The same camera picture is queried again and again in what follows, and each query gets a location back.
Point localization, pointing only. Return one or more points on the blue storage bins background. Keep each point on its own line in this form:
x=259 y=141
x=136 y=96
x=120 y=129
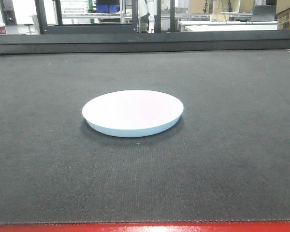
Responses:
x=107 y=8

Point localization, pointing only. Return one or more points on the cardboard box right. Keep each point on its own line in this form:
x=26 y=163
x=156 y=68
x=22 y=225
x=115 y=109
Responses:
x=283 y=14

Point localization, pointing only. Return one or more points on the white humanoid robot background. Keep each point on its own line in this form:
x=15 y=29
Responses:
x=148 y=8

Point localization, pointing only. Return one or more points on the white lab table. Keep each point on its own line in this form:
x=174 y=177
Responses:
x=214 y=26

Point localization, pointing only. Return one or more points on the black woven table mat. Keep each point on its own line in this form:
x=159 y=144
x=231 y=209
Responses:
x=227 y=159

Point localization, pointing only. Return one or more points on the pale blue round tray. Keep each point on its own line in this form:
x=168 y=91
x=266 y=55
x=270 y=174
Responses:
x=133 y=113

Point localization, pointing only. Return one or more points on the black metal frame rack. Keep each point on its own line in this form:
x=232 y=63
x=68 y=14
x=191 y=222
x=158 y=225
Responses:
x=80 y=17

